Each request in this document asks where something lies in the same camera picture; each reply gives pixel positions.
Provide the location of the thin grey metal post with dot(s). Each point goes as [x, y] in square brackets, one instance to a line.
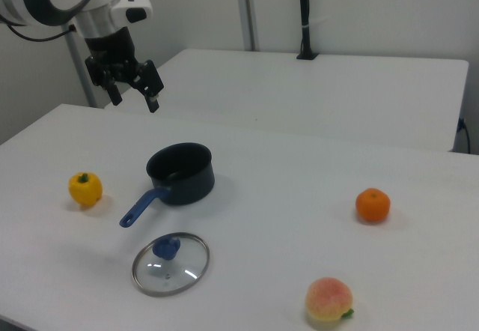
[89, 97]

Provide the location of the black camera pole, white band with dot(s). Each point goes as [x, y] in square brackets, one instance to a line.
[306, 9]

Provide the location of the orange mandarin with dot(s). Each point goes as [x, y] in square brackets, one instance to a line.
[372, 205]

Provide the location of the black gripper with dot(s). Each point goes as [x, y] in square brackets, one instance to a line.
[110, 48]

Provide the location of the white side table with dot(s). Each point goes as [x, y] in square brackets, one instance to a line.
[299, 91]

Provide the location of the grey metal wall pillar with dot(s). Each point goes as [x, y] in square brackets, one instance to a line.
[247, 9]

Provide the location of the pink yellow peach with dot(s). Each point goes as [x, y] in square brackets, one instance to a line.
[327, 301]

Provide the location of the glass lid with blue knob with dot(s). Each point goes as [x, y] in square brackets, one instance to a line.
[166, 247]

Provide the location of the yellow bell pepper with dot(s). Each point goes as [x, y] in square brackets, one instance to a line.
[85, 190]

